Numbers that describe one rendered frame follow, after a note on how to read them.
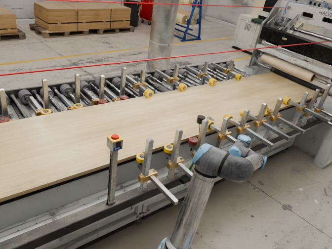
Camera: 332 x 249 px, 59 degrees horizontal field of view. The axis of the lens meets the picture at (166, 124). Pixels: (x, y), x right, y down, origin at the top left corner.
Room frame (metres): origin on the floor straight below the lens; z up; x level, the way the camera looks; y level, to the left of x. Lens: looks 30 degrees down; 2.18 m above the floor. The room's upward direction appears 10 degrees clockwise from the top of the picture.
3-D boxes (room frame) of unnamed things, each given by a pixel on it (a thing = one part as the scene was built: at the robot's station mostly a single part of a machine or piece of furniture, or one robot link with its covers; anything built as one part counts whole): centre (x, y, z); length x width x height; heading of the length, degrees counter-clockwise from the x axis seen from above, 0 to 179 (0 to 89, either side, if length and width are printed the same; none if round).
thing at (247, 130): (2.24, -0.72, 0.95); 0.50 x 0.04 x 0.04; 43
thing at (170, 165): (1.76, -0.12, 0.84); 0.13 x 0.06 x 0.05; 133
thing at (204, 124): (1.91, -0.28, 0.92); 0.03 x 0.03 x 0.48; 43
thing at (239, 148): (1.59, -0.49, 1.14); 0.12 x 0.12 x 0.09; 62
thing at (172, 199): (1.54, 0.00, 0.81); 0.43 x 0.03 x 0.04; 43
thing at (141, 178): (1.59, 0.07, 0.81); 0.13 x 0.06 x 0.05; 133
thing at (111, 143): (1.40, 0.28, 1.18); 0.07 x 0.07 x 0.08; 43
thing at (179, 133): (1.74, -0.10, 0.90); 0.03 x 0.03 x 0.48; 43
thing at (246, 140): (1.70, -0.53, 1.13); 0.10 x 0.09 x 0.12; 152
